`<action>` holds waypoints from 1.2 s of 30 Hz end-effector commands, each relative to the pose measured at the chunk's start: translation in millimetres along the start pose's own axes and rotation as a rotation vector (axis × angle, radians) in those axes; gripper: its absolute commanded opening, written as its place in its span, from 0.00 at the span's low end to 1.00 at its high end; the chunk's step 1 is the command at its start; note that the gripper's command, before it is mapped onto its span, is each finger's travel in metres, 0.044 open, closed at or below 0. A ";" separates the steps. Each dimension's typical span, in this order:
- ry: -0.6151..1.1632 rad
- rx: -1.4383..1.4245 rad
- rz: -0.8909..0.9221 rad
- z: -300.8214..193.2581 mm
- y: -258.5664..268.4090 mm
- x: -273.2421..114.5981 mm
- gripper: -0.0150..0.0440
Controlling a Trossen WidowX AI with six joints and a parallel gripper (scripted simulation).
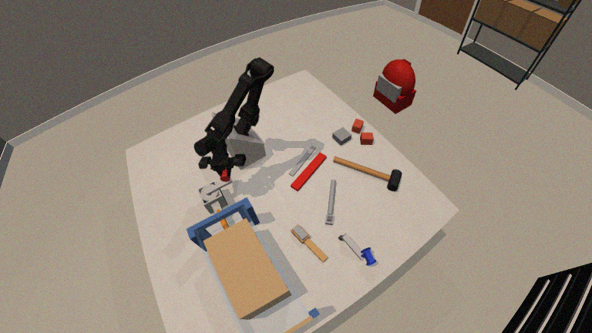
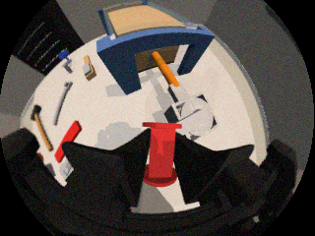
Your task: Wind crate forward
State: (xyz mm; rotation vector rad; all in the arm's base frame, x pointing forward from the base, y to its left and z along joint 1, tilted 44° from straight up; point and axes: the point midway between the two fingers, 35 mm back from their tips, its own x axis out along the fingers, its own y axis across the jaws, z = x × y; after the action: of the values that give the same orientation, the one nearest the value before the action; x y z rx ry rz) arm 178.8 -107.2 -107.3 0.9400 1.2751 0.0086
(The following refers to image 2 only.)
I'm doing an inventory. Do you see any red flat bar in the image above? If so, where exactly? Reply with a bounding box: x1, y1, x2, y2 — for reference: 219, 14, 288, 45
55, 121, 83, 162

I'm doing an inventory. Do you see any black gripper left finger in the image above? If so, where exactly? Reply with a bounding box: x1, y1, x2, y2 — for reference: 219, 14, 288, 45
62, 127, 151, 208

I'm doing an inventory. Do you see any black-headed mallet with wooden handle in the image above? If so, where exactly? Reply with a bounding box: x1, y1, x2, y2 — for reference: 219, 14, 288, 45
31, 103, 54, 152

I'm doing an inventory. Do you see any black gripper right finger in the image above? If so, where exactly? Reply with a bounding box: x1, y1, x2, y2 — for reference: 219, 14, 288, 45
173, 131, 255, 205

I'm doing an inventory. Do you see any dark blue rectangular frame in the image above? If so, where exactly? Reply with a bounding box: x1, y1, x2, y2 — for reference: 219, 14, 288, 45
97, 28, 215, 95

